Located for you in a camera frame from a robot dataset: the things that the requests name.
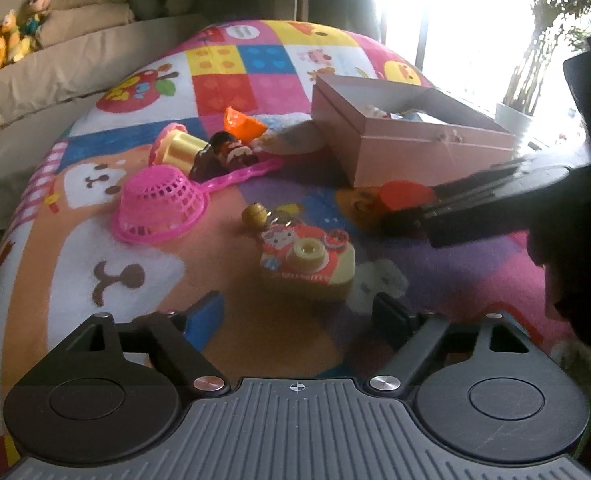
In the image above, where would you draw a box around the red plastic plate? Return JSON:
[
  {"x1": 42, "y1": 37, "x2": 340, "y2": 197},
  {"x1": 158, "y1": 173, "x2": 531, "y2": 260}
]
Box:
[{"x1": 377, "y1": 181, "x2": 437, "y2": 212}]

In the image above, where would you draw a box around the hello kitty toy camera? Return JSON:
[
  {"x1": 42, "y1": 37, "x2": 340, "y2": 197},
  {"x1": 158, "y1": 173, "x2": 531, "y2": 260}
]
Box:
[{"x1": 241, "y1": 203, "x2": 356, "y2": 302}]

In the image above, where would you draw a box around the black red doll figure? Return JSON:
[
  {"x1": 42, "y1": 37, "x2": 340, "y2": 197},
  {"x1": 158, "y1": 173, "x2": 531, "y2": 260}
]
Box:
[{"x1": 188, "y1": 131, "x2": 259, "y2": 183}]

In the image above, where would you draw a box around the orange plastic cup toy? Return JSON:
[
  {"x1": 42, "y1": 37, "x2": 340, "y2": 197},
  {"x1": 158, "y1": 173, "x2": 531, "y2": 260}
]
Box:
[{"x1": 223, "y1": 106, "x2": 268, "y2": 144}]

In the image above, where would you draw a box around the white plant pot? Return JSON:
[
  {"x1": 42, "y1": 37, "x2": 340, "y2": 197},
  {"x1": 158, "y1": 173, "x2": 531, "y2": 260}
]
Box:
[{"x1": 495, "y1": 103, "x2": 532, "y2": 138}]

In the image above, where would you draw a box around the white blue packet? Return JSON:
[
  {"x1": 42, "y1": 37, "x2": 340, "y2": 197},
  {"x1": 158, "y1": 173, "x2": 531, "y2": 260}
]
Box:
[{"x1": 364, "y1": 105, "x2": 445, "y2": 125}]

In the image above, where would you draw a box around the pink plastic basket scoop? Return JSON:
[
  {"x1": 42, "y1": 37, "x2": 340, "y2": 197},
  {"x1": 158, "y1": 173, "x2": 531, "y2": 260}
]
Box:
[{"x1": 111, "y1": 158, "x2": 284, "y2": 245}]

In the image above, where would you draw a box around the pink cardboard box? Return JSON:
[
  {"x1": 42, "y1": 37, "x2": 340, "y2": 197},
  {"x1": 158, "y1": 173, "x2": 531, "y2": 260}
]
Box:
[{"x1": 311, "y1": 74, "x2": 516, "y2": 188}]

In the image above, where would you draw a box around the colourful cartoon play mat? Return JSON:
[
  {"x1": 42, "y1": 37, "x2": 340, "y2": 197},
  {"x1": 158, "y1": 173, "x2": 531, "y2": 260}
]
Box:
[{"x1": 0, "y1": 21, "x2": 574, "y2": 476}]

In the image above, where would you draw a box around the gold pink cupcake toy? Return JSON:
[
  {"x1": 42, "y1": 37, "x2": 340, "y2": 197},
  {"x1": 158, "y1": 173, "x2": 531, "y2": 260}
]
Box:
[{"x1": 148, "y1": 122, "x2": 208, "y2": 174}]

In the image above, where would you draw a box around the white printed pouch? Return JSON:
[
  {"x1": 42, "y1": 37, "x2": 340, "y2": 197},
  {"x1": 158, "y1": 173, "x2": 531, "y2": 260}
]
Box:
[{"x1": 260, "y1": 120, "x2": 326, "y2": 156}]

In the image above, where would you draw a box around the beige sofa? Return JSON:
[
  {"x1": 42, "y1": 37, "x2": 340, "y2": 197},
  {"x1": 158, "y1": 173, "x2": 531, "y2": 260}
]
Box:
[{"x1": 0, "y1": 0, "x2": 207, "y2": 241}]

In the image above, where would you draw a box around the orange yellow plush toy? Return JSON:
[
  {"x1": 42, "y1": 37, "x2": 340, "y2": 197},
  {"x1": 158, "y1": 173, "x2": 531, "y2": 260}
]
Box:
[{"x1": 0, "y1": 0, "x2": 52, "y2": 69}]

